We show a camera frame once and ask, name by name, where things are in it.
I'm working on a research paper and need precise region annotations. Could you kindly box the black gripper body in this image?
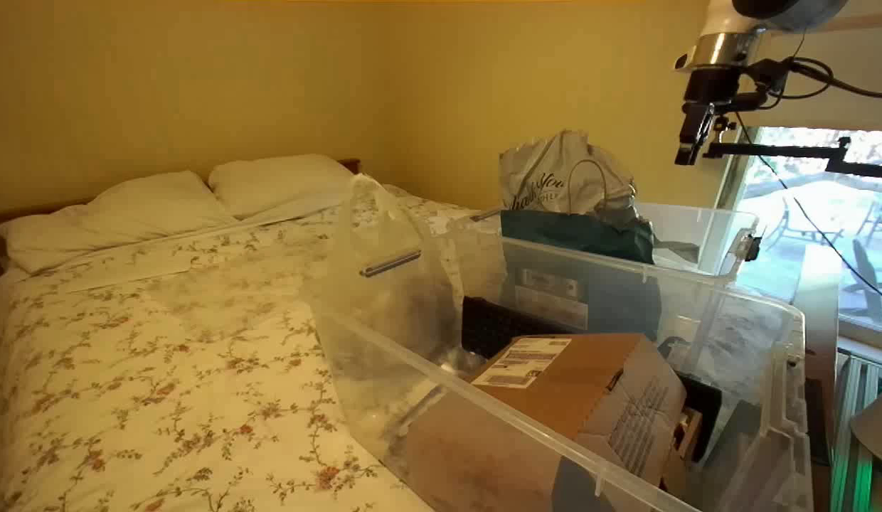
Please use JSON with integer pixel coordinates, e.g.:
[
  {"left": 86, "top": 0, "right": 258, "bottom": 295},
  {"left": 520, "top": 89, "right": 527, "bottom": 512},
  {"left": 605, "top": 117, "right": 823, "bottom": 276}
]
[{"left": 684, "top": 62, "right": 749, "bottom": 124}]

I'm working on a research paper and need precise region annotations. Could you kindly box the window with white frame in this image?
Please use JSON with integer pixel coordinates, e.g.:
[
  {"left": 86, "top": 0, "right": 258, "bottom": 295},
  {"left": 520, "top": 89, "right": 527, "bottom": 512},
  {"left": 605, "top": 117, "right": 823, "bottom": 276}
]
[{"left": 728, "top": 123, "right": 882, "bottom": 350}]

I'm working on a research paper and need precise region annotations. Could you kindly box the white radiator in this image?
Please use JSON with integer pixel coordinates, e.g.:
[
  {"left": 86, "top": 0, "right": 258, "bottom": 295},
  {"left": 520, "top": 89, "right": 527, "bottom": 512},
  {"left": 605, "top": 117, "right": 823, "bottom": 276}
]
[{"left": 826, "top": 342, "right": 882, "bottom": 512}]

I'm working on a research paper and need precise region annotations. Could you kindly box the white pillow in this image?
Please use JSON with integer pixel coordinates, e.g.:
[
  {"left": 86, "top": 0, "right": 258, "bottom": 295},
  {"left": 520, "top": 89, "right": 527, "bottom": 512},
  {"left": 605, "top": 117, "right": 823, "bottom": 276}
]
[
  {"left": 206, "top": 150, "right": 362, "bottom": 221},
  {"left": 0, "top": 167, "right": 238, "bottom": 279}
]

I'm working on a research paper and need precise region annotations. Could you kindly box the grey plastic bag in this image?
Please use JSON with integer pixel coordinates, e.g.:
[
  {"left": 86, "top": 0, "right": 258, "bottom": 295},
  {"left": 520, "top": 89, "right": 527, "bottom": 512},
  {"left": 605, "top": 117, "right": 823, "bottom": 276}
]
[{"left": 494, "top": 127, "right": 645, "bottom": 221}]

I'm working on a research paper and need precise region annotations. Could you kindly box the thin black hanging cable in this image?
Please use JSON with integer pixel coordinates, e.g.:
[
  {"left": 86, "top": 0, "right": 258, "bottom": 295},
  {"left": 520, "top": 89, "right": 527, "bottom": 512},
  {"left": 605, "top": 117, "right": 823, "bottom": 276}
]
[{"left": 742, "top": 117, "right": 882, "bottom": 310}]

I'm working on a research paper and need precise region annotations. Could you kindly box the clear plastic bin with label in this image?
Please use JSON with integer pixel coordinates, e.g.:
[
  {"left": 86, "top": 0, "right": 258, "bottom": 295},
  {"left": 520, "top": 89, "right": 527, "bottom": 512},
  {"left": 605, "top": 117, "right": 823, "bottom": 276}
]
[{"left": 446, "top": 197, "right": 793, "bottom": 355}]

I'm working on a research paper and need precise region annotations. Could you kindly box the brown cardboard box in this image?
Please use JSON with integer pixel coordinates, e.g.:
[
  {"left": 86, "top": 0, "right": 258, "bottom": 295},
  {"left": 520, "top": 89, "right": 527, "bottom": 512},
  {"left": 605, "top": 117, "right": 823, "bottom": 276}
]
[{"left": 395, "top": 329, "right": 691, "bottom": 512}]

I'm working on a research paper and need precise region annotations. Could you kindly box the dark teal cloth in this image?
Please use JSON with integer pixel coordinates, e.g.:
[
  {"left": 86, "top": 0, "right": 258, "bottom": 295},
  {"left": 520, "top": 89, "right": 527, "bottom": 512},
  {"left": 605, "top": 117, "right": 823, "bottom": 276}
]
[{"left": 497, "top": 205, "right": 659, "bottom": 266}]

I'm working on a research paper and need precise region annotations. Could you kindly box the clear plastic storage bin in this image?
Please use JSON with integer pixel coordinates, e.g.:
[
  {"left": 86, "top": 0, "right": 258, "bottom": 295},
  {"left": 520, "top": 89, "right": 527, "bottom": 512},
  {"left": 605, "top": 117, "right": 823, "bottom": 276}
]
[{"left": 310, "top": 172, "right": 817, "bottom": 512}]

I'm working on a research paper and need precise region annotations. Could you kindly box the floral bed duvet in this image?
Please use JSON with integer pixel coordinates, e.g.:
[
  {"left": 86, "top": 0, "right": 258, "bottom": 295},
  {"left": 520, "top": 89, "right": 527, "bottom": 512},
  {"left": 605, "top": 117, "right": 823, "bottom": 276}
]
[{"left": 0, "top": 182, "right": 482, "bottom": 512}]

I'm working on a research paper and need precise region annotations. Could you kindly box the clear plastic bin lid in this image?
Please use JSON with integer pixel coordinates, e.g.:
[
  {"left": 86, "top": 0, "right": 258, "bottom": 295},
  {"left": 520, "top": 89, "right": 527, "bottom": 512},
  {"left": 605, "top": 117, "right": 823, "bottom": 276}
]
[{"left": 310, "top": 172, "right": 469, "bottom": 460}]

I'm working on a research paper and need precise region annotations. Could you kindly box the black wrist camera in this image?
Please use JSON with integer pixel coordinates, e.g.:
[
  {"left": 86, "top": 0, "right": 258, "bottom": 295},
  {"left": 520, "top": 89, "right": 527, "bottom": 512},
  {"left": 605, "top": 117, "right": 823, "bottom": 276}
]
[{"left": 742, "top": 56, "right": 793, "bottom": 111}]

